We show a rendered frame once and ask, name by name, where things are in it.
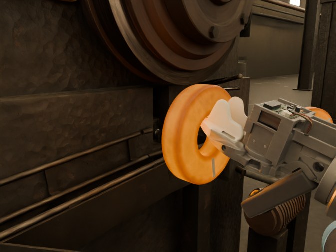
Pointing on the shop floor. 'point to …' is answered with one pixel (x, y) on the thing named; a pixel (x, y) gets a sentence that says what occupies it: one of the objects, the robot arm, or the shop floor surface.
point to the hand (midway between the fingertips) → (203, 122)
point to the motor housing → (273, 227)
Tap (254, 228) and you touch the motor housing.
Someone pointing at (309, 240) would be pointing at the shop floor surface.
